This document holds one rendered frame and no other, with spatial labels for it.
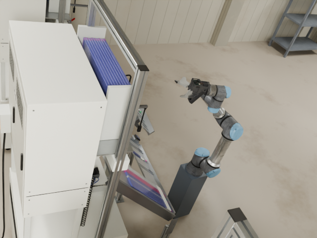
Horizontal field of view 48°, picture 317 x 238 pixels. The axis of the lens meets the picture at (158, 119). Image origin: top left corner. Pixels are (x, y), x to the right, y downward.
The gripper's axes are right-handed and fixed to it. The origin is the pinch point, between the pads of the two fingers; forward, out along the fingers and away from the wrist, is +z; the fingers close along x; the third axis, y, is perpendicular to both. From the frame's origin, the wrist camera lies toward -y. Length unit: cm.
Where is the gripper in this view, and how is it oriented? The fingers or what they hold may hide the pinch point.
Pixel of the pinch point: (176, 89)
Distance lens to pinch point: 215.0
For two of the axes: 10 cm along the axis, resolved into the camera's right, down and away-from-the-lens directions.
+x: 1.8, 7.0, -6.9
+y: 2.8, -7.1, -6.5
